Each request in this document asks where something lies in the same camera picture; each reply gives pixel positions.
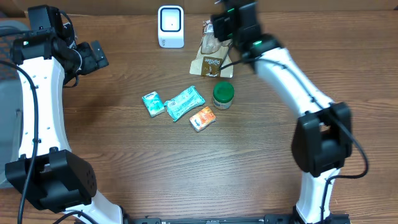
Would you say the brown bread bag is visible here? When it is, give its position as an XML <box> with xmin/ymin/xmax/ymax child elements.
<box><xmin>189</xmin><ymin>20</ymin><xmax>233</xmax><ymax>78</ymax></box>

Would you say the green lid jar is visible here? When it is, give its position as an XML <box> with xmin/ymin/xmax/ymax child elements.
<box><xmin>213</xmin><ymin>82</ymin><xmax>234</xmax><ymax>110</ymax></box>

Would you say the teal tissue pack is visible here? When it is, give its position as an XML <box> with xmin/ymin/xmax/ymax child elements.
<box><xmin>142</xmin><ymin>91</ymin><xmax>165</xmax><ymax>118</ymax></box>

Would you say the teal wet wipes pack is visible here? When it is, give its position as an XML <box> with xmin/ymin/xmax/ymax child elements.
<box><xmin>164</xmin><ymin>86</ymin><xmax>205</xmax><ymax>122</ymax></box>

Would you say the orange tissue pack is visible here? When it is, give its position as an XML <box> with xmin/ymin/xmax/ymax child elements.
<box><xmin>190</xmin><ymin>106</ymin><xmax>216</xmax><ymax>132</ymax></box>

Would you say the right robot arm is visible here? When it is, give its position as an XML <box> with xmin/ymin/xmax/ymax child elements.
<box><xmin>211</xmin><ymin>0</ymin><xmax>352</xmax><ymax>223</ymax></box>

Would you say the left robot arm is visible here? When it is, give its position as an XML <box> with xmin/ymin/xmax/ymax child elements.
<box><xmin>5</xmin><ymin>5</ymin><xmax>129</xmax><ymax>223</ymax></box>

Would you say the white barcode scanner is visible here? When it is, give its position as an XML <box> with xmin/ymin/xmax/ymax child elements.
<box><xmin>157</xmin><ymin>5</ymin><xmax>185</xmax><ymax>49</ymax></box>

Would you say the grey plastic mesh basket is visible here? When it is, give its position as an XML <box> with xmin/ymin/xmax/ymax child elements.
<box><xmin>1</xmin><ymin>20</ymin><xmax>29</xmax><ymax>189</ymax></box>

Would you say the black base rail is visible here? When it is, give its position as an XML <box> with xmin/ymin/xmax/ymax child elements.
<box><xmin>130</xmin><ymin>215</ymin><xmax>297</xmax><ymax>224</ymax></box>

